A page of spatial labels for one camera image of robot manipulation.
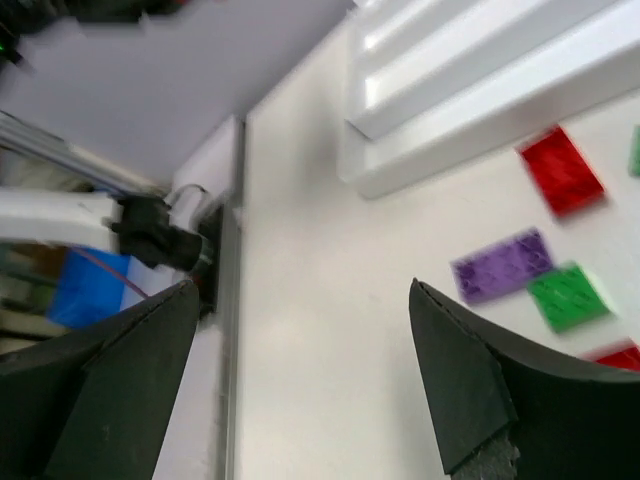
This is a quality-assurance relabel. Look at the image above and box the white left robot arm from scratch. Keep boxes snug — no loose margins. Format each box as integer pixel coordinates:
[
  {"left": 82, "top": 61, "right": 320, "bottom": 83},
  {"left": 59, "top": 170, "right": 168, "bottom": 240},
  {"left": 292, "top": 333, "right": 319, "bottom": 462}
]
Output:
[{"left": 0, "top": 187, "right": 121, "bottom": 252}]

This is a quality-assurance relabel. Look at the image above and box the green flat lego plate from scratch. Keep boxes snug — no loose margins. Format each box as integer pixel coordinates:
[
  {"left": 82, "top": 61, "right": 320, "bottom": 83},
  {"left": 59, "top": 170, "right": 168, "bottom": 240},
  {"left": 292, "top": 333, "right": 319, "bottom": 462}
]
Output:
[{"left": 628, "top": 125, "right": 640, "bottom": 177}]

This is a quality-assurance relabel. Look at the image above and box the purple flat lego brick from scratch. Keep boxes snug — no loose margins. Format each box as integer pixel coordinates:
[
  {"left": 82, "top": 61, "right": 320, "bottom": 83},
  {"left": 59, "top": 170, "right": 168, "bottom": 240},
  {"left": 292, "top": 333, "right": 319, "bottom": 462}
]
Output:
[{"left": 451, "top": 228, "right": 555, "bottom": 305}]

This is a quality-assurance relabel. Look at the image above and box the green square flat lego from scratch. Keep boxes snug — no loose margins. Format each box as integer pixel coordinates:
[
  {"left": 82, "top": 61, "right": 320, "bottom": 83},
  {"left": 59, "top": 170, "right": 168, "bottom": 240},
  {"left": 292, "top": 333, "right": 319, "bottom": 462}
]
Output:
[{"left": 526, "top": 262, "right": 612, "bottom": 334}]

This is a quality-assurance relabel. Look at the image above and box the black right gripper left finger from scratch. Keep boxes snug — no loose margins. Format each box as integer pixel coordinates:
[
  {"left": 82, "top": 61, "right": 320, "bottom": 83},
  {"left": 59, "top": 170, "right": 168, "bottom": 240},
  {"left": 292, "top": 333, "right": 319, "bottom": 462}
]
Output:
[{"left": 1, "top": 281, "right": 200, "bottom": 479}]

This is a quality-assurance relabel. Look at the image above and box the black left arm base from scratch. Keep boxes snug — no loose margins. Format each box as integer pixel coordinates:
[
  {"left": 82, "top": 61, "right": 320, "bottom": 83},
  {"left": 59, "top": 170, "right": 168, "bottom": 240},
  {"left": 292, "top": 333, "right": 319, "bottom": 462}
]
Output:
[{"left": 110, "top": 195, "right": 224, "bottom": 316}]

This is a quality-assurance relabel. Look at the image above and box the aluminium table frame rail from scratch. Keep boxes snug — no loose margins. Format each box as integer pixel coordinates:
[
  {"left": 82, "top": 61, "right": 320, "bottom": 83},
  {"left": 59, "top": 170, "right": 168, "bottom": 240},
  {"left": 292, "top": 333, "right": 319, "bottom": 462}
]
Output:
[{"left": 213, "top": 120, "right": 246, "bottom": 479}]

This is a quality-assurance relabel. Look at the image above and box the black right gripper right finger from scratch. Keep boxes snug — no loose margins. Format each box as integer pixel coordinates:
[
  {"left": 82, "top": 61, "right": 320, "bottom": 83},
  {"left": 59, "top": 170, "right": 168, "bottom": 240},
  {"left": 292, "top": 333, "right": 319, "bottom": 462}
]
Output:
[{"left": 409, "top": 281, "right": 639, "bottom": 479}]

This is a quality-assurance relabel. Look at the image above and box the small red lego brick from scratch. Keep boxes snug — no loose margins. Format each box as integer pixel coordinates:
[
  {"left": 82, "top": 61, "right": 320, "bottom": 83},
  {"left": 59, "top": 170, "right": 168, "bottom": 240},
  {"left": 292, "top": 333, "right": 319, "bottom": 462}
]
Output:
[{"left": 583, "top": 339, "right": 640, "bottom": 372}]

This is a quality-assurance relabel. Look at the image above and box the white divided sorting tray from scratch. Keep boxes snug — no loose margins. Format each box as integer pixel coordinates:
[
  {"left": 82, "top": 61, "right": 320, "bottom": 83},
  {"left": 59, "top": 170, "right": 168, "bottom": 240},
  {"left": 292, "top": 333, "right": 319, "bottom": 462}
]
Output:
[{"left": 337, "top": 1, "right": 639, "bottom": 199}]

